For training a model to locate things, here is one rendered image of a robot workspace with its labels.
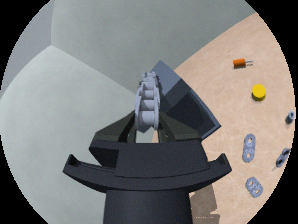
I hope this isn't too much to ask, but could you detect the orange cylinder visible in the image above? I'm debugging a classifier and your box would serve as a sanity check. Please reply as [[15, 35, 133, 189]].
[[233, 58, 251, 67]]

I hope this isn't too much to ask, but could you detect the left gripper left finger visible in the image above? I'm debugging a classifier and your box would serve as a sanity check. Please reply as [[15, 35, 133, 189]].
[[92, 110, 137, 143]]

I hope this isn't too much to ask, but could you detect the yellow short cylinder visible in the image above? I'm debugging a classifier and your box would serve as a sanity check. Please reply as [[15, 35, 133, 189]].
[[252, 84, 266, 101]]

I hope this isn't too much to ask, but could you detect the dark blue-grey block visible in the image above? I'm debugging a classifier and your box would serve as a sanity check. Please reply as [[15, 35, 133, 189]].
[[150, 60, 222, 140]]

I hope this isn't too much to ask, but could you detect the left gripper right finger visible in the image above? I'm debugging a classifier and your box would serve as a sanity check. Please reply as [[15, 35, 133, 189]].
[[157, 109, 202, 143]]

